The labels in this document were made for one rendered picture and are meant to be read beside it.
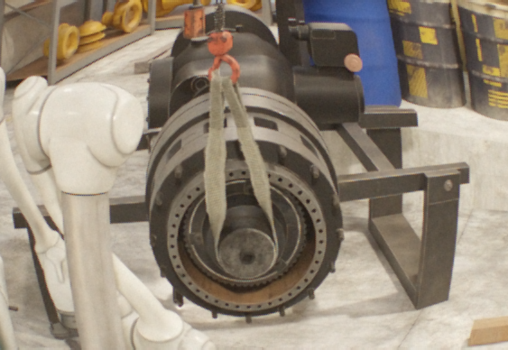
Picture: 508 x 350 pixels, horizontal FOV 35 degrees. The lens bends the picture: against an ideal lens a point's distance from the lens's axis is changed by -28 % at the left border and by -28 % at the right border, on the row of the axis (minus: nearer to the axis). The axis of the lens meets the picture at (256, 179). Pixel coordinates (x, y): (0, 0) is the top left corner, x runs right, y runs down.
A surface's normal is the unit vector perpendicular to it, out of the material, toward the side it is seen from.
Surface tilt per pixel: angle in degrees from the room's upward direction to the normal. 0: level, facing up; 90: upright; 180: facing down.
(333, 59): 90
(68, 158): 86
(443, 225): 90
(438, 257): 90
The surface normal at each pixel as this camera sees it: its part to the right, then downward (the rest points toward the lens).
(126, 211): 0.15, 0.30
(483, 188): -0.40, 0.31
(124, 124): 0.92, -0.01
